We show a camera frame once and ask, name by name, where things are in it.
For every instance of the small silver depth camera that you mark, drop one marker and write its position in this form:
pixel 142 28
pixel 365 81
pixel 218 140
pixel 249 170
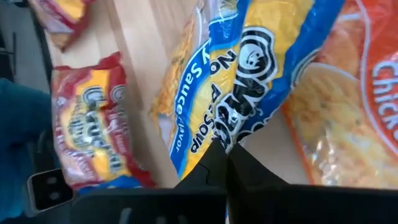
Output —
pixel 49 189

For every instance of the orange Maruchan noodle pack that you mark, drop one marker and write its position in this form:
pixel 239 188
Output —
pixel 357 109

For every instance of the red Maruchan noodle pack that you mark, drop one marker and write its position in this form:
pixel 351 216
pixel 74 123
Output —
pixel 93 124
pixel 62 18

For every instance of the blue fabric object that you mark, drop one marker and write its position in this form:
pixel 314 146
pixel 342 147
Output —
pixel 21 124

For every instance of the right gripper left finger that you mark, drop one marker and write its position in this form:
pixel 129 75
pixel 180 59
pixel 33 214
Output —
pixel 155 208

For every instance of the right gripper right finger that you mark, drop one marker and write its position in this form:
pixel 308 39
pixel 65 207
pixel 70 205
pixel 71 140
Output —
pixel 295 208

